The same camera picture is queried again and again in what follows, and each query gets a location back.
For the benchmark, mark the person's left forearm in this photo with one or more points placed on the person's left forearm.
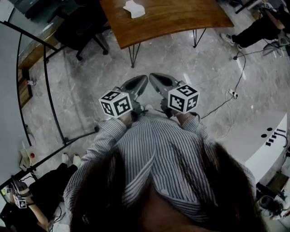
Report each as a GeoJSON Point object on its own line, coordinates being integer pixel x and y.
{"type": "Point", "coordinates": [106, 133]}

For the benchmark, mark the black hairpin table leg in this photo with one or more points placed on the black hairpin table leg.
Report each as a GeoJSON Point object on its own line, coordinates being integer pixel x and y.
{"type": "Point", "coordinates": [133, 55]}
{"type": "Point", "coordinates": [196, 38]}

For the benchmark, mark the white power strip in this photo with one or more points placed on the white power strip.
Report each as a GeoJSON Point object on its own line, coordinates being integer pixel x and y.
{"type": "Point", "coordinates": [233, 93]}

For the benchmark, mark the person's white shoe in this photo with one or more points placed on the person's white shoe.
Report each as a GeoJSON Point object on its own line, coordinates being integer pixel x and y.
{"type": "Point", "coordinates": [148, 106]}

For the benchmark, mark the red emergency stop button box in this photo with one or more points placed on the red emergency stop button box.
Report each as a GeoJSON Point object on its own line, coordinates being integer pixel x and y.
{"type": "Point", "coordinates": [28, 156]}

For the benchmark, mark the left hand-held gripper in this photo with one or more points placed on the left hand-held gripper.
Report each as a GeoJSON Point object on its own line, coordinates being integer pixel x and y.
{"type": "Point", "coordinates": [115, 104]}

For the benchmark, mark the red capped bottle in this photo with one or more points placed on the red capped bottle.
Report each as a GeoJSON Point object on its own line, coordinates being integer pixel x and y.
{"type": "Point", "coordinates": [30, 82]}

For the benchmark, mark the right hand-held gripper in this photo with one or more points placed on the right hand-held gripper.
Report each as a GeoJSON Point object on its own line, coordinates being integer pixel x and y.
{"type": "Point", "coordinates": [183, 99]}

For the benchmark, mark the black headphones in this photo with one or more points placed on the black headphones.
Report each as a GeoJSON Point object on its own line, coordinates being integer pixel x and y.
{"type": "Point", "coordinates": [270, 204]}

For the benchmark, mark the wooden bench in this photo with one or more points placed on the wooden bench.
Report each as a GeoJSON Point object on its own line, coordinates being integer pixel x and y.
{"type": "Point", "coordinates": [34, 56]}

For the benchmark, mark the person's striped shirt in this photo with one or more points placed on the person's striped shirt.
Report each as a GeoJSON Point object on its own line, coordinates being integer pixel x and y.
{"type": "Point", "coordinates": [145, 140]}

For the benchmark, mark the black metal frame rack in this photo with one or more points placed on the black metal frame rack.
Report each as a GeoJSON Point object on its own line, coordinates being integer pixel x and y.
{"type": "Point", "coordinates": [46, 74]}

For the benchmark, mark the black office chair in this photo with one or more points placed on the black office chair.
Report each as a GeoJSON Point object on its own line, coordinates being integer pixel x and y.
{"type": "Point", "coordinates": [79, 29]}

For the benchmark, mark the white desk with black buttons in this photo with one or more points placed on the white desk with black buttons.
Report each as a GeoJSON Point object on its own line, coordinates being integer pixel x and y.
{"type": "Point", "coordinates": [253, 138]}

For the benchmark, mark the person's right forearm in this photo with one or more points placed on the person's right forearm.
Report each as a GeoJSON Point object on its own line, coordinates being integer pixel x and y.
{"type": "Point", "coordinates": [194, 127]}

